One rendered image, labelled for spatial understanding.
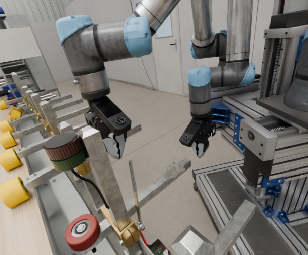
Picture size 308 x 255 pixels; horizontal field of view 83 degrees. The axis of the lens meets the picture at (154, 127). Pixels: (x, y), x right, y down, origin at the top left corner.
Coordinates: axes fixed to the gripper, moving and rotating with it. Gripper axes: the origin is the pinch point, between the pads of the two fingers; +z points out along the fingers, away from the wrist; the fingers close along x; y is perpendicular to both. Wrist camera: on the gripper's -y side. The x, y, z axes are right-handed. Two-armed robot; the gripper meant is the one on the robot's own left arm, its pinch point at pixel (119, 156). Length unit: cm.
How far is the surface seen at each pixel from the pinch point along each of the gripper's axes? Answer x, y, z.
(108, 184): 8.0, -10.3, -2.2
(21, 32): -17, 243, -56
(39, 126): 14, 69, 5
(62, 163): 14.0, -11.3, -12.9
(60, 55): -194, 875, -8
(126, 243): 9.5, -13.1, 15.3
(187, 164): -22.8, -5.5, 15.4
